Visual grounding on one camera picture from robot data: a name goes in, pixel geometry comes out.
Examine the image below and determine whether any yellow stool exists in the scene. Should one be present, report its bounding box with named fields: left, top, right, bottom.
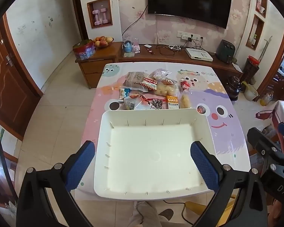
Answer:
left=186, top=194, right=237, bottom=227

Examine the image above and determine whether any red white cracker packet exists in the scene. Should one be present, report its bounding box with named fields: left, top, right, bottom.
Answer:
left=140, top=77, right=159, bottom=92

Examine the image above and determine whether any thin black floor cable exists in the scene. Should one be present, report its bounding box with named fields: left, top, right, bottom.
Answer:
left=163, top=200, right=193, bottom=216

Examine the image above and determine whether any fruit bowl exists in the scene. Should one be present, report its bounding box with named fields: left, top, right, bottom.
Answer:
left=92, top=36, right=115, bottom=49

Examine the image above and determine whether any person's leg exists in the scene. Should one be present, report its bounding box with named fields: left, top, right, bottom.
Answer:
left=130, top=201, right=162, bottom=227

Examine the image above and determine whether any white packet red lettering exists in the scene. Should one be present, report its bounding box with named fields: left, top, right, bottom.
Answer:
left=134, top=96, right=154, bottom=110

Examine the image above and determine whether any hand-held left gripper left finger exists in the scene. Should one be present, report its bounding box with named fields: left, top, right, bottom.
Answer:
left=16, top=141, right=95, bottom=227

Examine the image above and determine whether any small red packet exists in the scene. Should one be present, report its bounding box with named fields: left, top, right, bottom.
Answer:
left=179, top=79, right=193, bottom=92

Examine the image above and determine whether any rice cracker packet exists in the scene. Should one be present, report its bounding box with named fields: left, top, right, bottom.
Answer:
left=180, top=91, right=193, bottom=109

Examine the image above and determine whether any dark shoe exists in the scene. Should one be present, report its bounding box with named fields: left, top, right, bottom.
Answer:
left=158, top=209, right=177, bottom=221

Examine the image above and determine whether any black coiled cable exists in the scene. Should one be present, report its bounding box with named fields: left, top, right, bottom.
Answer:
left=156, top=44, right=181, bottom=57

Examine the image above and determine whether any thick black cable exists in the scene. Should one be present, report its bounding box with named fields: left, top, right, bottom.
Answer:
left=0, top=120, right=17, bottom=195

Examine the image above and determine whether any white plastic tray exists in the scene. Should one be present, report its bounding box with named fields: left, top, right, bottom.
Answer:
left=93, top=108, right=219, bottom=200

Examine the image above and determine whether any printed cartoon tablecloth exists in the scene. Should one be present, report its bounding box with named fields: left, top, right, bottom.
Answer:
left=75, top=62, right=251, bottom=200

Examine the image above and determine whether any yellow oil bottle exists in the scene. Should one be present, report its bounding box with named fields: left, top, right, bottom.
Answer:
left=260, top=91, right=274, bottom=106

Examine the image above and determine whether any dark green air fryer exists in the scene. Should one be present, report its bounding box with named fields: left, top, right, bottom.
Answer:
left=215, top=39, right=235, bottom=64

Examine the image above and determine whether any clear pastry packet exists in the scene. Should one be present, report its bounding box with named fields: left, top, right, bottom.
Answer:
left=151, top=68, right=172, bottom=81

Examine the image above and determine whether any black television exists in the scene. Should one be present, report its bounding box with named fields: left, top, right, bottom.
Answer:
left=148, top=0, right=233, bottom=29

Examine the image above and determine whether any blue snow globe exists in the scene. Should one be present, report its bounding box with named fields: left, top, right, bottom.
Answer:
left=123, top=40, right=133, bottom=53

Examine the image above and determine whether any blue white candy packet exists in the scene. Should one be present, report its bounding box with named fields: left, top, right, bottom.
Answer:
left=119, top=88, right=131, bottom=100

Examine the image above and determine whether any puffed snack packet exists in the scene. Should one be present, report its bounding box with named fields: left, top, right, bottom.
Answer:
left=155, top=83, right=177, bottom=97

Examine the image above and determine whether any white set-top box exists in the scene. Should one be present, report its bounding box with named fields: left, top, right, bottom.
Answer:
left=185, top=48, right=214, bottom=61

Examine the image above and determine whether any metal pole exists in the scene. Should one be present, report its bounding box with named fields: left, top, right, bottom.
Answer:
left=258, top=35, right=273, bottom=60

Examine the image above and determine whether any wooden door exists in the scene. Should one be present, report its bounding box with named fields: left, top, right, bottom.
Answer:
left=0, top=14, right=42, bottom=140

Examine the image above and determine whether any wooden television cabinet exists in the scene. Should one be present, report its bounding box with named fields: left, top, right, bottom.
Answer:
left=75, top=41, right=242, bottom=89

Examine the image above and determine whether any red round tin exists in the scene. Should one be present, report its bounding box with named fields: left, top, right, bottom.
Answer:
left=72, top=40, right=96, bottom=61

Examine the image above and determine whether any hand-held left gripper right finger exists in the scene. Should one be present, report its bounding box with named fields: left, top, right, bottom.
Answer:
left=190, top=141, right=268, bottom=227

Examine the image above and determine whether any green snack packet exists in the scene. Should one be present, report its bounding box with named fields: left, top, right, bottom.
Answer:
left=122, top=98, right=136, bottom=110

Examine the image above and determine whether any dark jar red lid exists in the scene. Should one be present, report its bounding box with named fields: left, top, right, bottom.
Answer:
left=241, top=55, right=260, bottom=84

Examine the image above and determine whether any pink dumbbell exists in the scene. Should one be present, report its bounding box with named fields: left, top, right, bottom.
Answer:
left=92, top=10, right=101, bottom=25
left=100, top=8, right=109, bottom=24

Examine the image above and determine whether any white bucket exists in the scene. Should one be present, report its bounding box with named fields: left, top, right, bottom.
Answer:
left=241, top=81, right=259, bottom=101

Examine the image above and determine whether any person's right forearm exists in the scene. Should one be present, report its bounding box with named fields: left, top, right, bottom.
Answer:
left=273, top=200, right=284, bottom=227

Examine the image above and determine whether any black television cable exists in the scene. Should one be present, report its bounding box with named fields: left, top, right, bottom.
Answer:
left=122, top=4, right=149, bottom=43

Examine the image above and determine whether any dark brown ceramic jar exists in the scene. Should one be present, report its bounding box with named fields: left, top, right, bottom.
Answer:
left=226, top=76, right=242, bottom=101

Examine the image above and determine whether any red white bag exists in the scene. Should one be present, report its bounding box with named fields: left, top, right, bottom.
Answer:
left=255, top=110, right=274, bottom=120

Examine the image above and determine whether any grey cake packet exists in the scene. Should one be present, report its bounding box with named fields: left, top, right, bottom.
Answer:
left=123, top=72, right=145, bottom=87

